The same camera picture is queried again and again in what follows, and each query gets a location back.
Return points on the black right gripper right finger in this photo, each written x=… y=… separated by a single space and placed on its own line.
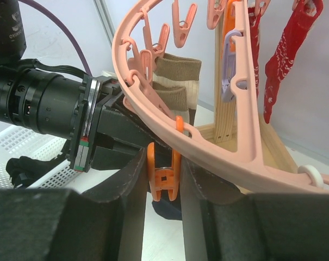
x=221 y=223

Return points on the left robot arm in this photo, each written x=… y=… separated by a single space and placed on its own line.
x=66 y=102

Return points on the pink round clip hanger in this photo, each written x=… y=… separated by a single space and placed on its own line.
x=244 y=167

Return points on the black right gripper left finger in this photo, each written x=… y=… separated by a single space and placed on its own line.
x=105 y=222

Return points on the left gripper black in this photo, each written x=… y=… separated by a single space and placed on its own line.
x=104 y=137

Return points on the orange clothes peg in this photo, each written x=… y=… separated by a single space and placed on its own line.
x=163 y=178

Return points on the red patterned sock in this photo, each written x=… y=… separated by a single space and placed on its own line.
x=305 y=13
x=254 y=23

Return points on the cream sock brown toe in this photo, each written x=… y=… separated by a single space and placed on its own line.
x=175 y=97
x=172 y=70

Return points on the black white patterned sock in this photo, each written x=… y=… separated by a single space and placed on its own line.
x=24 y=171

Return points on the wooden hanging frame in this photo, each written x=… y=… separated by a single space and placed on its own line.
x=224 y=104

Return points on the white clothes peg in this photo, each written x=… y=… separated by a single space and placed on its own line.
x=313 y=173

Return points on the purple clothes peg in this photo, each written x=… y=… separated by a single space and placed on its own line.
x=228 y=66

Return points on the white plastic laundry basket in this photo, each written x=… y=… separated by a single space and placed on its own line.
x=17 y=141

